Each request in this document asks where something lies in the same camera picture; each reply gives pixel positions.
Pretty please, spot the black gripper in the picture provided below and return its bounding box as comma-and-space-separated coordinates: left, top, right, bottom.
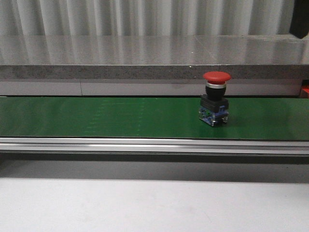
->
289, 0, 309, 39

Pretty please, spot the red object behind belt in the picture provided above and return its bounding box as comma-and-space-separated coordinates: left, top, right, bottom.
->
300, 85, 309, 99

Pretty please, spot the green conveyor belt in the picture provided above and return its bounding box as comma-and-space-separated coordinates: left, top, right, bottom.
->
0, 97, 309, 141

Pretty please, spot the grey stone counter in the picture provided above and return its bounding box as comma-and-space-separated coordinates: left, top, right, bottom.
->
0, 35, 309, 96

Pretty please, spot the white curtain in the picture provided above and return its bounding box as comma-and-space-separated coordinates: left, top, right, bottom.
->
0, 0, 295, 36

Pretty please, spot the aluminium conveyor frame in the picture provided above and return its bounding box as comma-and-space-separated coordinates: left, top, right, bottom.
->
0, 137, 309, 164

